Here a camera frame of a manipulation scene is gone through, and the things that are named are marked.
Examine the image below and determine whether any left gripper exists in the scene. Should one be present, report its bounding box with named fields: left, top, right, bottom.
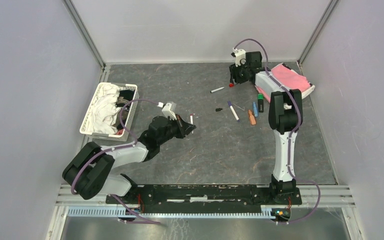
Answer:
left=157, top=113, right=196, bottom=146

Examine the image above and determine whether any white purple marker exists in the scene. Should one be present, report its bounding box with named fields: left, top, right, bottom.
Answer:
left=227, top=101, right=240, bottom=122

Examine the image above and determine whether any green pen cap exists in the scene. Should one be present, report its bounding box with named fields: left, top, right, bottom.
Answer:
left=257, top=93, right=264, bottom=100

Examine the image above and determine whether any green marker pen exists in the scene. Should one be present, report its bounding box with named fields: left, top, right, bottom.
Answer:
left=257, top=99, right=264, bottom=113

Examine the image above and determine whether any blue pen cap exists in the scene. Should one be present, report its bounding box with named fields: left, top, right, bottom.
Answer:
left=252, top=102, right=259, bottom=118

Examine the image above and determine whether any orange pen cap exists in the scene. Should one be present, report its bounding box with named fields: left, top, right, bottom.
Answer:
left=247, top=109, right=257, bottom=126

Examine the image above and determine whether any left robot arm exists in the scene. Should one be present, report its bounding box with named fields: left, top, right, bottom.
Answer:
left=62, top=114, right=196, bottom=204

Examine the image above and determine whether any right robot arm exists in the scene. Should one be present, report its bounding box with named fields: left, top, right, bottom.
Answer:
left=229, top=48, right=303, bottom=204

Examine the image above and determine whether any pink folded cloth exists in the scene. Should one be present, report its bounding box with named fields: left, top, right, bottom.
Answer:
left=254, top=63, right=315, bottom=102

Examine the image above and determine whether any black cloth in basket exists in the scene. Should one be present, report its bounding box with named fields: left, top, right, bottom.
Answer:
left=114, top=89, right=135, bottom=131

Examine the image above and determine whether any white plastic basket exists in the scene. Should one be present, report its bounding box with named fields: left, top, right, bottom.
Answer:
left=79, top=82, right=139, bottom=142

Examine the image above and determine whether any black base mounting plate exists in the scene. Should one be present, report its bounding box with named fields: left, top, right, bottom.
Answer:
left=105, top=184, right=303, bottom=214

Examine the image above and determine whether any white cloth in basket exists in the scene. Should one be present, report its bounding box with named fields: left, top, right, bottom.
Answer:
left=84, top=83, right=123, bottom=135

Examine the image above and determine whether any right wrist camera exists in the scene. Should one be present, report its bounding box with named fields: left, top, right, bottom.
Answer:
left=231, top=48, right=247, bottom=67

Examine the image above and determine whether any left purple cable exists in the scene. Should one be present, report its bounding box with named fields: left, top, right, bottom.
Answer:
left=70, top=99, right=161, bottom=226

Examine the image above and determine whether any aluminium frame rail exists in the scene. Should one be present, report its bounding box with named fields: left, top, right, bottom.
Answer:
left=56, top=184, right=355, bottom=219

